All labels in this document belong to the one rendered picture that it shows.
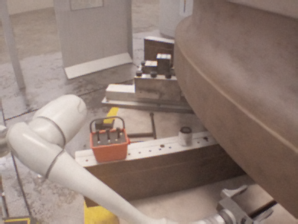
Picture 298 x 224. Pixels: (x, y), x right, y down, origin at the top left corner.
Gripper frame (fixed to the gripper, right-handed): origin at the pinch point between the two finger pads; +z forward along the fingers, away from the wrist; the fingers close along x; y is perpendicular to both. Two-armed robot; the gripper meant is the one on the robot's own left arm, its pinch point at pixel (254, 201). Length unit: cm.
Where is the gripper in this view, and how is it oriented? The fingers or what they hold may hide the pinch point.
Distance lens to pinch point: 93.5
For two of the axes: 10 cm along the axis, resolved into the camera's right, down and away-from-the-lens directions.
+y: 0.0, -8.4, -5.4
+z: 8.8, -2.6, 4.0
